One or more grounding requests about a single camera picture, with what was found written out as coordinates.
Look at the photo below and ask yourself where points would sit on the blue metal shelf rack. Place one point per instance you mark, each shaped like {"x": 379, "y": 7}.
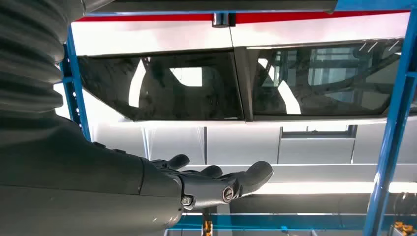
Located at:
{"x": 391, "y": 130}

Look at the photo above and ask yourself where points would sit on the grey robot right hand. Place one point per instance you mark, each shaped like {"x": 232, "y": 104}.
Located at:
{"x": 71, "y": 182}

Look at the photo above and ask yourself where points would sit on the white car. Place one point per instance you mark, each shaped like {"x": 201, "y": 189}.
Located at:
{"x": 163, "y": 35}

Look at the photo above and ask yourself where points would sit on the black barrier post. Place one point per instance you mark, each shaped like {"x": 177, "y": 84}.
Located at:
{"x": 221, "y": 20}

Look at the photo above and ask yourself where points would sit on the yellow black object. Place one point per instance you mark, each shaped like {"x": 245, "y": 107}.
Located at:
{"x": 402, "y": 228}
{"x": 207, "y": 228}

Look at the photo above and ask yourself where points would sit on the red barrier belt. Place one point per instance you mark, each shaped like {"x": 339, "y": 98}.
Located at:
{"x": 309, "y": 15}
{"x": 146, "y": 18}

